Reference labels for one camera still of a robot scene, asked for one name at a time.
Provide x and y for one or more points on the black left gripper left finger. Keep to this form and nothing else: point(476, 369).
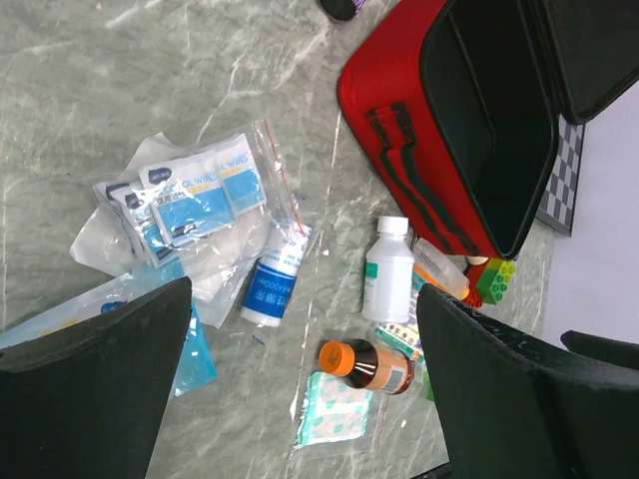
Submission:
point(87, 401)

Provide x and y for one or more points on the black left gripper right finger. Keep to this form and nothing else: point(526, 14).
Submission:
point(514, 406)

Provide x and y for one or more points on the blue cotton swab pouch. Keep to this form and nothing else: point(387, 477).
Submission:
point(196, 366)

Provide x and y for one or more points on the plaster box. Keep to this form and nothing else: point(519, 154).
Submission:
point(433, 267)

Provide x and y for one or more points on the brown bottle orange cap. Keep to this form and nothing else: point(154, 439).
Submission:
point(364, 365)

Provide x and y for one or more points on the white plastic medicine bottle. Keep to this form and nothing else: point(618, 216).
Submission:
point(388, 273)

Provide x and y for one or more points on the blue white bandage roll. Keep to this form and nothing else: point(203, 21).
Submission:
point(273, 282)

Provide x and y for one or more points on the bag of alcohol wipes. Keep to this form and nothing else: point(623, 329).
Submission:
point(208, 211)

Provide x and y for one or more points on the red medicine kit case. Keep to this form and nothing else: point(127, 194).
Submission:
point(457, 104)

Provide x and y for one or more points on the toy brick car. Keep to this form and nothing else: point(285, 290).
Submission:
point(489, 279)

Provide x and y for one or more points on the black white chessboard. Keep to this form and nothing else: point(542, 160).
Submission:
point(558, 204)

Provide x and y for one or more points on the purple glitter toy microphone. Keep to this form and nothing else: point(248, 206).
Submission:
point(341, 10)

